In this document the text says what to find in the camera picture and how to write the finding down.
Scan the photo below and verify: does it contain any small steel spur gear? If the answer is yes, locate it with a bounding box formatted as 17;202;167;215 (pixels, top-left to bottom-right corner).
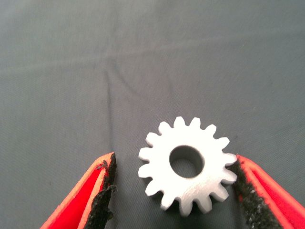
137;116;238;217

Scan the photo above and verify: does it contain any dark grey table cloth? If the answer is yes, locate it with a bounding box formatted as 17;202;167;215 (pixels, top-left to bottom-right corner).
0;0;305;229

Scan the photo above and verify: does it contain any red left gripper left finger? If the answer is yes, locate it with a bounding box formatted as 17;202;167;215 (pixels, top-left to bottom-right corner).
39;152;118;229

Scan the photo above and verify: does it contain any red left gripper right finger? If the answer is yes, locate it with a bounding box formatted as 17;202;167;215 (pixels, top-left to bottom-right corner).
227;154;305;229

